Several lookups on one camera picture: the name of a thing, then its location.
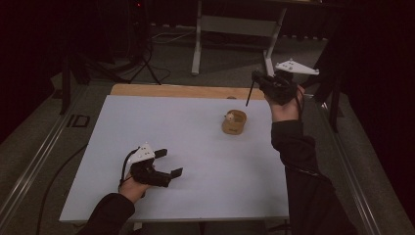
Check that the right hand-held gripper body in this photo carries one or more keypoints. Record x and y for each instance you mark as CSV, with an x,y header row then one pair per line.
x,y
280,88

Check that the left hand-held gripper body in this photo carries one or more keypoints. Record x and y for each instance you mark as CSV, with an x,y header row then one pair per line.
x,y
148,171

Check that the thin black makeup brush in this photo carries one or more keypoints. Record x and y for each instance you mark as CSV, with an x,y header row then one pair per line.
x,y
250,94

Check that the person's left hand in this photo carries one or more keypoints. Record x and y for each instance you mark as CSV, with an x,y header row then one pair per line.
x,y
133,191

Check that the small white toy figure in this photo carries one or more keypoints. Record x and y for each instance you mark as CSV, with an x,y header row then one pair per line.
x,y
230,117

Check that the black metal stand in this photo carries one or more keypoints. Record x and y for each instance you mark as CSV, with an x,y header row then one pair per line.
x,y
67,84
332,94

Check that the black rectangular floor plate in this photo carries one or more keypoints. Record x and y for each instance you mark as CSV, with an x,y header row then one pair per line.
x,y
78,121

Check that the black tripod stand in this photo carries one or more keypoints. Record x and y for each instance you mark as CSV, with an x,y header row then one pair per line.
x,y
140,49

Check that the grey metal desk frame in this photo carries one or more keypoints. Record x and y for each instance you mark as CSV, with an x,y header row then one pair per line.
x,y
235,26

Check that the metal floor rail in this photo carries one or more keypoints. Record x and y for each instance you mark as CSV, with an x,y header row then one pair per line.
x,y
352,176
36,163

